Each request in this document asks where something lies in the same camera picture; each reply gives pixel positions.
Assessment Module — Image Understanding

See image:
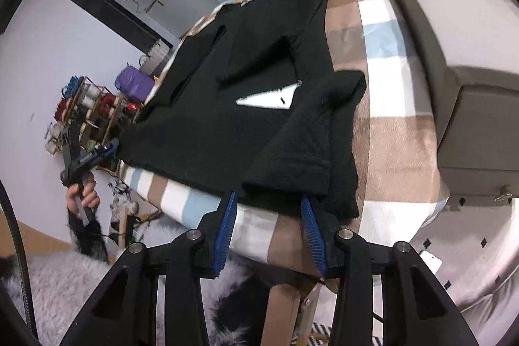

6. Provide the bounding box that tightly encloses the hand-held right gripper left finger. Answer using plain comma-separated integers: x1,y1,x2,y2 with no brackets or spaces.
61,192,238,346

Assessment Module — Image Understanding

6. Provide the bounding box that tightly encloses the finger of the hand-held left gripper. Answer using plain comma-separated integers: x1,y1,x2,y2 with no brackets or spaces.
79,138,121,167

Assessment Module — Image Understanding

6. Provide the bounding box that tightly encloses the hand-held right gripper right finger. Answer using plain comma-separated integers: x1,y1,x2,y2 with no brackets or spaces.
301,196,483,346

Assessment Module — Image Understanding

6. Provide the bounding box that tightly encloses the black knit sweater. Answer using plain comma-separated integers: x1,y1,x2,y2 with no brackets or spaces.
115,0,368,221

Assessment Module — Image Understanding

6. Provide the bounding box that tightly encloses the person's left hand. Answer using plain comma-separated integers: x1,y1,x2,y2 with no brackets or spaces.
65,173,101,211

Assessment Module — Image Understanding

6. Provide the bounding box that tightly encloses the rack of thread spools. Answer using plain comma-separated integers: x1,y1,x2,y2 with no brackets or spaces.
44,76,142,168

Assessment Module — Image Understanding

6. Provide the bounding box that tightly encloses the purple bag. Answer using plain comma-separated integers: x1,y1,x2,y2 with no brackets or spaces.
115,64,157,103

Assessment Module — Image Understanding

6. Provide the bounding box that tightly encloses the wooden table leg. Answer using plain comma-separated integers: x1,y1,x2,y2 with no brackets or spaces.
261,273,325,346

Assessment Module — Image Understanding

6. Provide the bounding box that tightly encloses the woven laundry basket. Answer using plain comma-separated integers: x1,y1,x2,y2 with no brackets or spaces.
140,40,175,73

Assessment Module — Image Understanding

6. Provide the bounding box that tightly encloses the fluffy grey clothing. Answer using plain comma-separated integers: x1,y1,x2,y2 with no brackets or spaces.
0,224,262,346

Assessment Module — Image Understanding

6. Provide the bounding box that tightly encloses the plaid blanket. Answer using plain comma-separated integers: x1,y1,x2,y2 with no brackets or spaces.
117,0,451,294

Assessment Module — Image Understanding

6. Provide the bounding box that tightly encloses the dark door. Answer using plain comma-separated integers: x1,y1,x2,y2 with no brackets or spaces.
69,0,179,51

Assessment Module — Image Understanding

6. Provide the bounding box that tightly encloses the white patterned bedsheet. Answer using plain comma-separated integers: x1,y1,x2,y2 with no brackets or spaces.
417,192,519,310

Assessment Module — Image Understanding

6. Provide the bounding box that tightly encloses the grey sofa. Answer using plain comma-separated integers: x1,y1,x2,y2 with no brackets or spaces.
375,0,519,197

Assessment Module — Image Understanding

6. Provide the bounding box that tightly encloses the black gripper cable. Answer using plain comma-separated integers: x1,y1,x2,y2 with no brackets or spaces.
0,184,39,342

